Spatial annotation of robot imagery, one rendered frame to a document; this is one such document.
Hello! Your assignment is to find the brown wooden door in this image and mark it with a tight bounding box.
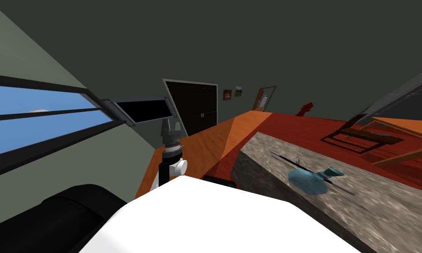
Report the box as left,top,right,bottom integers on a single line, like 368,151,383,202
251,85,277,112

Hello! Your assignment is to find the orange wooden table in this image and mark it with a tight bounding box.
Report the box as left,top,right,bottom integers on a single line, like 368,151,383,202
369,116,422,167

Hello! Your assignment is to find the black double door cabinet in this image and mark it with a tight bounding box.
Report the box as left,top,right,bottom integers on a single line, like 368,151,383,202
161,79,218,137

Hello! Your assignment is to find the black framed window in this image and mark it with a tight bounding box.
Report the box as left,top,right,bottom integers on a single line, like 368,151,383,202
105,97,179,127

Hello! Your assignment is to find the dark grey framed window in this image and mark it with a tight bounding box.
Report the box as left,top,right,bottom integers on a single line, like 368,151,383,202
357,71,422,127

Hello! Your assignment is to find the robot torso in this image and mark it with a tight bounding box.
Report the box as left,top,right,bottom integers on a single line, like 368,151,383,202
78,175,362,253

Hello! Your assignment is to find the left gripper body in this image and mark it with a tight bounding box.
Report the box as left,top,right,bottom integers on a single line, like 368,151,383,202
160,129,182,145

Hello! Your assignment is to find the dark brown chair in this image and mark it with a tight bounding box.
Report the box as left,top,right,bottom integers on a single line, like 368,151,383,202
320,113,406,155

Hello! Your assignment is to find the blue sky window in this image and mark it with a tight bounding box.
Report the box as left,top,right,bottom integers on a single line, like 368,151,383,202
0,73,127,181

